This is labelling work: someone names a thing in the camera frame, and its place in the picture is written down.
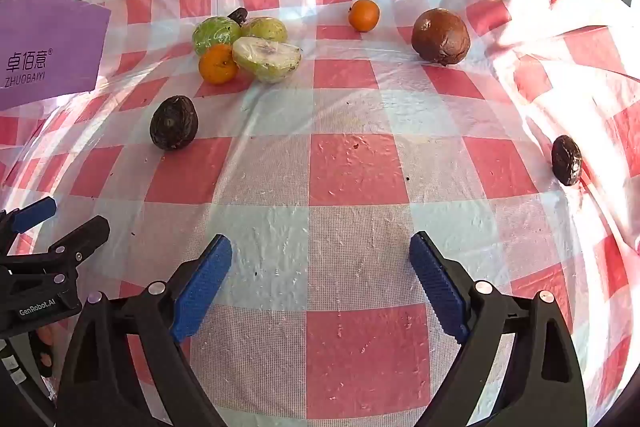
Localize person's left hand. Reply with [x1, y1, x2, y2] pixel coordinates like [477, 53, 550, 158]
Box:
[36, 324, 57, 369]

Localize large brown passion fruit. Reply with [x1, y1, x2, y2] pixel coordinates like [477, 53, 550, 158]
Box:
[411, 8, 471, 66]

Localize red white checkered tablecloth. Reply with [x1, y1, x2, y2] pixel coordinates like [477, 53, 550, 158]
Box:
[0, 0, 640, 427]

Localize yellow plastic-wrapped fruit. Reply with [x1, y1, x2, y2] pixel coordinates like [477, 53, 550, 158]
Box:
[241, 16, 289, 45]

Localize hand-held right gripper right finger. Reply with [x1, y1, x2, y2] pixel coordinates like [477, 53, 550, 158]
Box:
[409, 231, 588, 427]

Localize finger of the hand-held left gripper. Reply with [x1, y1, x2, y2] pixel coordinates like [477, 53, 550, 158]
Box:
[0, 196, 58, 255]
[47, 215, 111, 264]

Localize purple box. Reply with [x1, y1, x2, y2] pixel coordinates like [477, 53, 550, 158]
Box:
[0, 0, 112, 112]

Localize halved plastic-wrapped fruit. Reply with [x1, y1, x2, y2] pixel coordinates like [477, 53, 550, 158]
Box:
[232, 37, 303, 84]

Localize green plastic-wrapped fruit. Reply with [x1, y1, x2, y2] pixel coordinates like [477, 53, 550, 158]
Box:
[192, 16, 243, 56]

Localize orange tangerine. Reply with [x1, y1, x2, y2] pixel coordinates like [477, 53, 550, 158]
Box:
[348, 0, 381, 32]
[198, 44, 240, 86]

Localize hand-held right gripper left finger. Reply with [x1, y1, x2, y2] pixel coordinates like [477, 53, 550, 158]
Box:
[56, 234, 233, 427]

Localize dark purple passion fruit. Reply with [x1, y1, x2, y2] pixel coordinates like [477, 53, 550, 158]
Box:
[149, 95, 200, 152]
[551, 135, 584, 186]

